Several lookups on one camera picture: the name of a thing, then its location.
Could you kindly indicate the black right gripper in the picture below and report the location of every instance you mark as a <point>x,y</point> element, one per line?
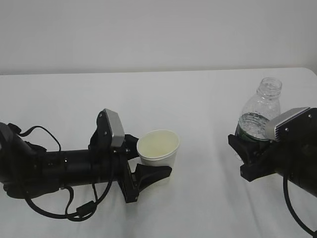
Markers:
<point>294,156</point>

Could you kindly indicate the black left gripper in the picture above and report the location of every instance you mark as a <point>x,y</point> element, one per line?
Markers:
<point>144,177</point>

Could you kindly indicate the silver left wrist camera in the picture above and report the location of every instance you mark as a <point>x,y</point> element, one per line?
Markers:
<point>116,128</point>

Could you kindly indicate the clear water bottle green label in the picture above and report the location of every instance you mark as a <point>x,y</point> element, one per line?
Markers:
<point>259,110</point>

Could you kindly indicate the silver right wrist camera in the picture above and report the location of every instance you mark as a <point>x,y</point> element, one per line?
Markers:
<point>273,127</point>

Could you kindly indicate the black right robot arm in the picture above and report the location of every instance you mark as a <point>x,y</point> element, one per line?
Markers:
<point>307,183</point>

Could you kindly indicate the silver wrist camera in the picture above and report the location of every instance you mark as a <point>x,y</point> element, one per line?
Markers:
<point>116,128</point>
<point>273,127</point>

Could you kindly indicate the white paper cup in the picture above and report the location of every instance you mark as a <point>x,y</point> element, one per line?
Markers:
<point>158,148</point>

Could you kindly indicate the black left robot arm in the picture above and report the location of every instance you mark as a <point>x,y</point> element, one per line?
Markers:
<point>29,169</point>

